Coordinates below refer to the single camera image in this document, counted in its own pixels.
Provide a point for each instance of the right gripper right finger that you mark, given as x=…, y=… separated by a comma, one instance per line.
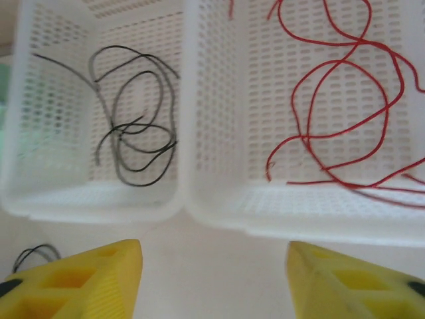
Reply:
x=348, y=289

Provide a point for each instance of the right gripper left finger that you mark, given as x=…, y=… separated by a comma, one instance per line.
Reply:
x=83, y=289

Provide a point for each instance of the white perforated plastic basket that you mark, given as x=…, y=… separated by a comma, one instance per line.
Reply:
x=83, y=202
x=299, y=212

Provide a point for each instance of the mint green zip pouch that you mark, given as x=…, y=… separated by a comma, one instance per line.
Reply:
x=4, y=83

